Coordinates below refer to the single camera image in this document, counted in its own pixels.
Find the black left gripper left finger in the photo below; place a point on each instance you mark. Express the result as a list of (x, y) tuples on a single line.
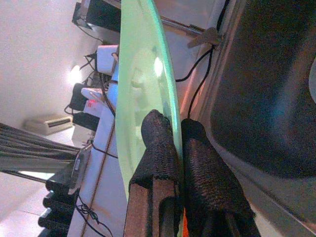
[(158, 148)]

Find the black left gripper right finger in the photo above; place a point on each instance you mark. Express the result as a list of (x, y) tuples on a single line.
[(209, 172)]

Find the green plate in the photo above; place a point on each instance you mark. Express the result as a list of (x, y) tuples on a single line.
[(140, 74)]

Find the white bowl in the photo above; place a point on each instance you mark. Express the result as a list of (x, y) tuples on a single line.
[(313, 84)]

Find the orange plate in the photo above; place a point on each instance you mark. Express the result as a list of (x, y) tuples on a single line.
[(185, 222)]

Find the stainless steel sink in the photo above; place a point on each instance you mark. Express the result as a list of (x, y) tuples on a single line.
[(259, 98)]

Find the black electronic device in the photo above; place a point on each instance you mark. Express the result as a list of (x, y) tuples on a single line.
[(64, 177)]

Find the white power adapter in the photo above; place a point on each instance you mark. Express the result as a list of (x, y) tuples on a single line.
[(106, 59)]

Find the white air conditioner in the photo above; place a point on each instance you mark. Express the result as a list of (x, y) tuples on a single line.
[(49, 123)]

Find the grey faucet pipe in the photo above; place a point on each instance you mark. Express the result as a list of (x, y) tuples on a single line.
[(205, 37)]

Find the grey curtain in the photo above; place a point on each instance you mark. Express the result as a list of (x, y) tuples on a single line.
[(29, 148)]

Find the black box with white label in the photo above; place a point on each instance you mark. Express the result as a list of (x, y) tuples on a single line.
[(103, 14)]

